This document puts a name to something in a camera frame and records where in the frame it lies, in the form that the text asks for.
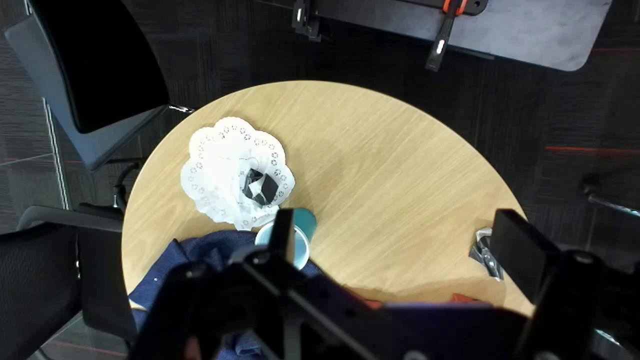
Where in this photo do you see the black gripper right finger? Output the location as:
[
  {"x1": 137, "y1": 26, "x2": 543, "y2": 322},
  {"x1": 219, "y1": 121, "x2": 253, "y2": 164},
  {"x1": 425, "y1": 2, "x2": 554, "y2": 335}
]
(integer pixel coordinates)
[{"x1": 490, "y1": 207, "x2": 559, "y2": 303}]

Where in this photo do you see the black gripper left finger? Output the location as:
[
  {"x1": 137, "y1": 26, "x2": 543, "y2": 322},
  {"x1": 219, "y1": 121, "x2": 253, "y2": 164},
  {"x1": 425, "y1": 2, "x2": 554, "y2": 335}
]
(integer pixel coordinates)
[{"x1": 268, "y1": 207, "x2": 293, "y2": 260}]

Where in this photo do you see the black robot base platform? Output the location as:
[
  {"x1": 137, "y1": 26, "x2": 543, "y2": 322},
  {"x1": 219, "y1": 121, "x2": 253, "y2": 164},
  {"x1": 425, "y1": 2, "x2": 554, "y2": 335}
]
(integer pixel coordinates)
[{"x1": 265, "y1": 0, "x2": 614, "y2": 74}]

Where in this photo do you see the light blue plastic cup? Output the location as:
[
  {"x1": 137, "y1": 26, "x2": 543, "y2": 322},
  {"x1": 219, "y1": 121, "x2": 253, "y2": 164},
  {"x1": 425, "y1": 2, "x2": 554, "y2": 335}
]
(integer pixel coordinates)
[{"x1": 253, "y1": 207, "x2": 318, "y2": 269}]

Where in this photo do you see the small black folded object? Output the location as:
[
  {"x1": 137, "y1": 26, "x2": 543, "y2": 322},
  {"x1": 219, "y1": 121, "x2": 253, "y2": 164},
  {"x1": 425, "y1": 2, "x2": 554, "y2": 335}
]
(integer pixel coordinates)
[{"x1": 242, "y1": 170, "x2": 277, "y2": 206}]

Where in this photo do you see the white paper doily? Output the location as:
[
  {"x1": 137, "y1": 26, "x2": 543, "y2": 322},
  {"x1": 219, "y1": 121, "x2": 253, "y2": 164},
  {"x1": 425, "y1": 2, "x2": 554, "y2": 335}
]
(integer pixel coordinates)
[{"x1": 179, "y1": 116, "x2": 295, "y2": 229}]

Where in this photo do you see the dark blue cloth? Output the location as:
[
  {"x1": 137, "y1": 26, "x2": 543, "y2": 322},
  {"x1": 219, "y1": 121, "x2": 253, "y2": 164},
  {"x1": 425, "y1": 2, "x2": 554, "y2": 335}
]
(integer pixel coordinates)
[{"x1": 126, "y1": 229, "x2": 322, "y2": 360}]

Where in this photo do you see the orange cloth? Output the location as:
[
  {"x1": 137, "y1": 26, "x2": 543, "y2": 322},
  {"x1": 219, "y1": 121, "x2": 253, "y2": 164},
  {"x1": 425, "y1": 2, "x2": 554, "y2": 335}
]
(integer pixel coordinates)
[{"x1": 348, "y1": 285, "x2": 502, "y2": 306}]

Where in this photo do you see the round wooden table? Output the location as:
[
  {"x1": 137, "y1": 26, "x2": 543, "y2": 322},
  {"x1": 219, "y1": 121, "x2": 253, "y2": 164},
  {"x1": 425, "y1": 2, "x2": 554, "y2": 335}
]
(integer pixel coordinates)
[{"x1": 122, "y1": 79, "x2": 531, "y2": 313}]

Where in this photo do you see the black mesh office chair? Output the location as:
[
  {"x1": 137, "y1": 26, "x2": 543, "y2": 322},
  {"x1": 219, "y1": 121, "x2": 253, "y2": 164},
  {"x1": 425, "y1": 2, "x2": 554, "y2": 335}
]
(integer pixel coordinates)
[{"x1": 4, "y1": 0, "x2": 190, "y2": 170}]

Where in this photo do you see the orange black clamp upper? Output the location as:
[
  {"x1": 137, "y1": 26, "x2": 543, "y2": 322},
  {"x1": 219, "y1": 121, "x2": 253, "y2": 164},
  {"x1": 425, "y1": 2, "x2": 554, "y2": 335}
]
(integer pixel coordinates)
[{"x1": 425, "y1": 0, "x2": 488, "y2": 72}]

